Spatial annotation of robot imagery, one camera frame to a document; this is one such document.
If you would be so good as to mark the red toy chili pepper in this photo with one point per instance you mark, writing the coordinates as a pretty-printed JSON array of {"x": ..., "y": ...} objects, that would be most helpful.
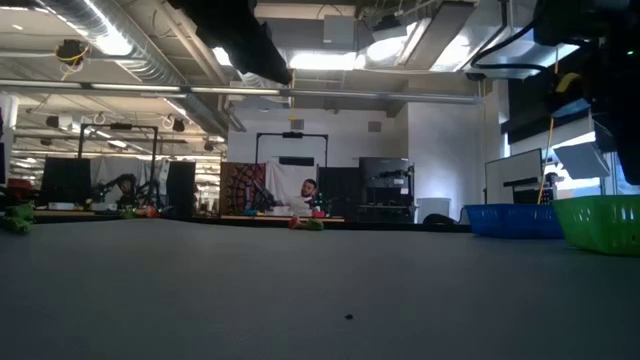
[{"x": 157, "y": 214}]

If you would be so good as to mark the black background robot arm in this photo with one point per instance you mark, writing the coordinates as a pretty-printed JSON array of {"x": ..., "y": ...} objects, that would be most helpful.
[
  {"x": 265, "y": 197},
  {"x": 125, "y": 185}
]

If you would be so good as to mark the yellow tag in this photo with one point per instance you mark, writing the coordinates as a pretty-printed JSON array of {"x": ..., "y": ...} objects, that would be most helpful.
[{"x": 570, "y": 81}]

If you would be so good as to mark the tilted white panel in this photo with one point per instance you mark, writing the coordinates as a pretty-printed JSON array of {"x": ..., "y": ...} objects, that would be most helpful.
[{"x": 582, "y": 160}]

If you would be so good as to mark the ceiling light panel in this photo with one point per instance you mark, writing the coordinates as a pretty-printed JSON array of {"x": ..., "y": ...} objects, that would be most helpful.
[{"x": 322, "y": 61}]

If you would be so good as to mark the grey ceiling box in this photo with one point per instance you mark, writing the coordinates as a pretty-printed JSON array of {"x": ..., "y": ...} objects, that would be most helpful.
[{"x": 339, "y": 30}]

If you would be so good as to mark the whiteboard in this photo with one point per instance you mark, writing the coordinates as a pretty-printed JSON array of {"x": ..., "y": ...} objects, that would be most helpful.
[{"x": 512, "y": 170}]

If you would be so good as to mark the green plastic basket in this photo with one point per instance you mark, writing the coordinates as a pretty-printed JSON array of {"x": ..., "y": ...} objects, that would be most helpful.
[{"x": 600, "y": 225}]

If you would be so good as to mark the patterned tapestry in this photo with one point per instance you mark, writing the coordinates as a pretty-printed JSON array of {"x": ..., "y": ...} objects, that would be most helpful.
[{"x": 242, "y": 187}]

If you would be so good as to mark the white sheet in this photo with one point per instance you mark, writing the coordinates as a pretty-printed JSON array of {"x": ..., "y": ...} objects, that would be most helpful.
[{"x": 280, "y": 180}]

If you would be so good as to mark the black yellow ceiling reel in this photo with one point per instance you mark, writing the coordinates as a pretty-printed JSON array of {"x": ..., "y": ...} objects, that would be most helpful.
[{"x": 70, "y": 52}]

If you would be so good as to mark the black backdrop panel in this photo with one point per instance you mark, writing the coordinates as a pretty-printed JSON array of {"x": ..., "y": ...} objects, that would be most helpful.
[
  {"x": 65, "y": 180},
  {"x": 181, "y": 190},
  {"x": 340, "y": 190}
]

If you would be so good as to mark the blue plastic basket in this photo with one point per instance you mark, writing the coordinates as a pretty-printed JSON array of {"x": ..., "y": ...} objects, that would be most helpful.
[{"x": 510, "y": 222}]

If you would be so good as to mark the long horizontal pipe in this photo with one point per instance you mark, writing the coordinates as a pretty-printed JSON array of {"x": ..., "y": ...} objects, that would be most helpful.
[{"x": 400, "y": 96}]

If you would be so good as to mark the person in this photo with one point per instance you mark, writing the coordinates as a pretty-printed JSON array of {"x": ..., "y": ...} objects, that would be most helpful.
[{"x": 301, "y": 200}]

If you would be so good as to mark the black shelving rack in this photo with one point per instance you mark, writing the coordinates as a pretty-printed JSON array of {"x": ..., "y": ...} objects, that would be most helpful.
[{"x": 385, "y": 167}]

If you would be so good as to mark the white box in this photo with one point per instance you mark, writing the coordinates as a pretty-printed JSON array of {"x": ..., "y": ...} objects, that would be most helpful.
[
  {"x": 61, "y": 206},
  {"x": 103, "y": 206}
]

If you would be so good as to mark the white bin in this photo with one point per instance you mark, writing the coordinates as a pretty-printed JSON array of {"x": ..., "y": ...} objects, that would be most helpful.
[{"x": 434, "y": 210}]

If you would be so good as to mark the red crate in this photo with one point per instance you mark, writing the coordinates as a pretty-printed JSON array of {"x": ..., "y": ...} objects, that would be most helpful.
[{"x": 20, "y": 187}]

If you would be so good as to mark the grey table mat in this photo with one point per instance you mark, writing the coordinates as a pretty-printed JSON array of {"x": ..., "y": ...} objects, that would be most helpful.
[{"x": 250, "y": 300}]

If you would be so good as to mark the silver ventilation duct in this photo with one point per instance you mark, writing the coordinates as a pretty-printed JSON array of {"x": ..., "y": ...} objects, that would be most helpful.
[{"x": 150, "y": 67}]

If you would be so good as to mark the black rig frame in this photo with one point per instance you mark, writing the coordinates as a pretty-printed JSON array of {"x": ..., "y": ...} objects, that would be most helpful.
[
  {"x": 121, "y": 126},
  {"x": 292, "y": 134}
]

